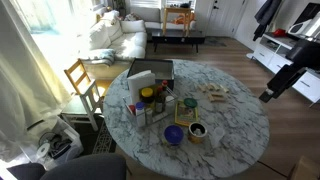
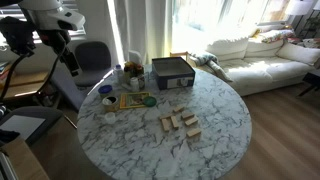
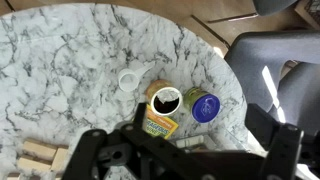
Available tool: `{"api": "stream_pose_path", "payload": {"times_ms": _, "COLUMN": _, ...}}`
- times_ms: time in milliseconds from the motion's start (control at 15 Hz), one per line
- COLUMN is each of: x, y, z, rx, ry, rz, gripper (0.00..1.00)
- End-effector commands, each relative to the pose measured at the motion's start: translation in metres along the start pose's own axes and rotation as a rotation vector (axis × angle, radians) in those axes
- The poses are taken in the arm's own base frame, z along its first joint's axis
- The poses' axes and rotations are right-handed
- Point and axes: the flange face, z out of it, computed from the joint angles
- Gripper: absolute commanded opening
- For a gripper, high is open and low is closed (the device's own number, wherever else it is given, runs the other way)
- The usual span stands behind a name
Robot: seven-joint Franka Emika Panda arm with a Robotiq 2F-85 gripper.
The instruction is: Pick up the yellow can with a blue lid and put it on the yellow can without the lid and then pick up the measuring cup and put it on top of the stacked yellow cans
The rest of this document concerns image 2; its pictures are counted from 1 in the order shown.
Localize blue cardboard box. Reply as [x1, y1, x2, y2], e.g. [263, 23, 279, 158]
[151, 56, 197, 91]

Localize stacked books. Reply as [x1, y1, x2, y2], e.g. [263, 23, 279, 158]
[0, 61, 15, 83]

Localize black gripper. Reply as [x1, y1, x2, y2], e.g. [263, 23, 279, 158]
[37, 29, 83, 78]

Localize white bottle with blue cap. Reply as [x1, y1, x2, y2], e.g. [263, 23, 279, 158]
[113, 64, 125, 85]

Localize white curtain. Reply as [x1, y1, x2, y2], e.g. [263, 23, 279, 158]
[76, 0, 174, 66]

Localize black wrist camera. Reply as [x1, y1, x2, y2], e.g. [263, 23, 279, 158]
[0, 16, 36, 56]

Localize brown cardboard box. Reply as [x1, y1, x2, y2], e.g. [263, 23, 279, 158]
[0, 136, 51, 180]

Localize sauce bottle with red cap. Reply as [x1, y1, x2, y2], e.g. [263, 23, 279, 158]
[133, 63, 145, 78]

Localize wooden desk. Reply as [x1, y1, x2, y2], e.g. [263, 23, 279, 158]
[0, 70, 51, 101]

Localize green round lid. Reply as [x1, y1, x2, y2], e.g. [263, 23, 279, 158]
[142, 96, 158, 108]

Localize wire condiment caddy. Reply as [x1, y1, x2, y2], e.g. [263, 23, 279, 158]
[114, 61, 148, 93]

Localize white flat sheet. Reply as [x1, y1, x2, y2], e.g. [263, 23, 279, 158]
[0, 114, 47, 141]

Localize small white jar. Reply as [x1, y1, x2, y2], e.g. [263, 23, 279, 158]
[129, 77, 140, 93]

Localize black coffee table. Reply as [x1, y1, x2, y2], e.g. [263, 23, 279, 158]
[298, 71, 320, 98]

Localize white lamp shade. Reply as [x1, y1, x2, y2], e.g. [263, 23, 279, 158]
[284, 0, 313, 17]

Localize wooden chair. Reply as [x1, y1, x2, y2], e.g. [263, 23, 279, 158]
[169, 50, 190, 63]

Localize floral cushion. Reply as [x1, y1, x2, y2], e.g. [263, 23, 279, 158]
[259, 29, 296, 45]

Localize grey padded seat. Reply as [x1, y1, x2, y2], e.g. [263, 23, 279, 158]
[49, 68, 88, 112]

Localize dark grey armchair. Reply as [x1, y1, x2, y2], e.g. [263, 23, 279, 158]
[0, 105, 64, 146]

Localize white window blinds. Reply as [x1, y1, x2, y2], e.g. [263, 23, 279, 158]
[0, 0, 87, 45]

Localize grey office chair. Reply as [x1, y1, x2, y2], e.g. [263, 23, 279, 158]
[73, 40, 113, 88]

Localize yellow dog picture book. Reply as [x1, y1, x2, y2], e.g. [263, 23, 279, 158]
[119, 91, 151, 110]

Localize wooden block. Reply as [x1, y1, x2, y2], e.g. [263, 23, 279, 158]
[172, 104, 186, 114]
[184, 116, 200, 127]
[180, 111, 196, 121]
[170, 115, 181, 130]
[161, 118, 172, 133]
[186, 127, 203, 139]
[159, 113, 174, 121]

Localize white sofa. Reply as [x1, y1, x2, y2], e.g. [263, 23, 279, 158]
[196, 28, 320, 98]

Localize dark jar with yellow lid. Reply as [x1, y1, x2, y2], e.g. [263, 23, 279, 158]
[123, 61, 134, 75]

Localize glass shaker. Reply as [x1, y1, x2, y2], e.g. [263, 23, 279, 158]
[138, 74, 147, 90]

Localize white napkin stack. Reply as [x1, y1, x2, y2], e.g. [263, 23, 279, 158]
[128, 49, 143, 66]

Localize grey patterned blanket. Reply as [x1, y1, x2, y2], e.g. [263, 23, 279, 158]
[189, 51, 234, 83]

